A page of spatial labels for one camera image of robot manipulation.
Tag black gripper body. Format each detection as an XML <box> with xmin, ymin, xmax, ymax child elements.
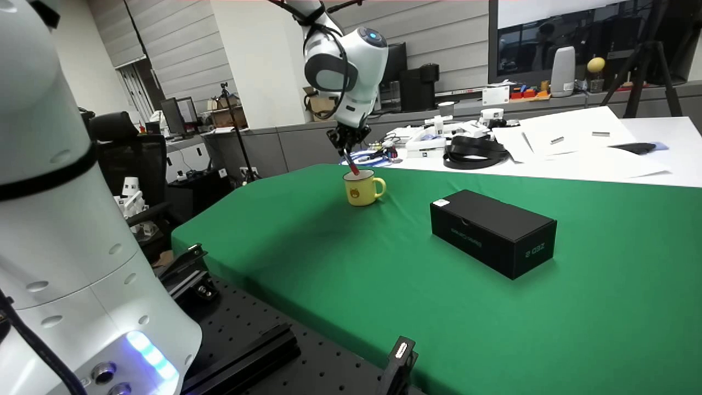
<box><xmin>328</xmin><ymin>122</ymin><xmax>371</xmax><ymax>148</ymax></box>

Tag silver marker with red cap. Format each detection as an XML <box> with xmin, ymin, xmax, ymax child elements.
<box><xmin>348</xmin><ymin>156</ymin><xmax>360</xmax><ymax>176</ymax></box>

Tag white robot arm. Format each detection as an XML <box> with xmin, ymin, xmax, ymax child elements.
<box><xmin>0</xmin><ymin>0</ymin><xmax>205</xmax><ymax>395</ymax></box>

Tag yellow mug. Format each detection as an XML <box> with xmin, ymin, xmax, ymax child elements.
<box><xmin>344</xmin><ymin>171</ymin><xmax>386</xmax><ymax>207</ymax></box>

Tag cardboard box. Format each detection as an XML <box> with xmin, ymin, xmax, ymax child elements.
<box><xmin>304</xmin><ymin>85</ymin><xmax>339</xmax><ymax>121</ymax></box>

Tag black computer monitor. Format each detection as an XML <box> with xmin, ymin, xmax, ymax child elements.
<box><xmin>381</xmin><ymin>43</ymin><xmax>408</xmax><ymax>105</ymax></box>

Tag black tripod stand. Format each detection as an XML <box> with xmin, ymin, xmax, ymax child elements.
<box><xmin>220</xmin><ymin>80</ymin><xmax>257</xmax><ymax>185</ymax></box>

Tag black rectangular box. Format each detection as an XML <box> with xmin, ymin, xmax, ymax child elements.
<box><xmin>431</xmin><ymin>191</ymin><xmax>557</xmax><ymax>279</ymax></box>

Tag green table cloth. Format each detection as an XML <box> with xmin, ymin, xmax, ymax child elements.
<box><xmin>173</xmin><ymin>164</ymin><xmax>702</xmax><ymax>395</ymax></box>

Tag black table clamp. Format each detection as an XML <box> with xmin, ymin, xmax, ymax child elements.
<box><xmin>381</xmin><ymin>335</ymin><xmax>419</xmax><ymax>395</ymax></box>

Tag black office chair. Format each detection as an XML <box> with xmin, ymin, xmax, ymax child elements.
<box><xmin>88</xmin><ymin>112</ymin><xmax>167</xmax><ymax>207</ymax></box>

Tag white speaker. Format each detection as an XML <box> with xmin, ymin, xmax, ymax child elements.
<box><xmin>552</xmin><ymin>45</ymin><xmax>575</xmax><ymax>96</ymax></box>

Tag white paper sheets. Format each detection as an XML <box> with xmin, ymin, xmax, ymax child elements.
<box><xmin>497</xmin><ymin>105</ymin><xmax>667</xmax><ymax>179</ymax></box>

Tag yellow ball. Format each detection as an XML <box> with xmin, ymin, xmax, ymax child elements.
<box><xmin>586</xmin><ymin>56</ymin><xmax>605</xmax><ymax>75</ymax></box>

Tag black flat device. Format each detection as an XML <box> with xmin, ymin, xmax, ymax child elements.
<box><xmin>611</xmin><ymin>143</ymin><xmax>656</xmax><ymax>156</ymax></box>

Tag black coiled cable bundle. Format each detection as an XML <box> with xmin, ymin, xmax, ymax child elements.
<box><xmin>442</xmin><ymin>134</ymin><xmax>512</xmax><ymax>171</ymax></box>

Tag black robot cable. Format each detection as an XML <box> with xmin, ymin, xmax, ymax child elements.
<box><xmin>0</xmin><ymin>288</ymin><xmax>90</xmax><ymax>395</ymax></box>

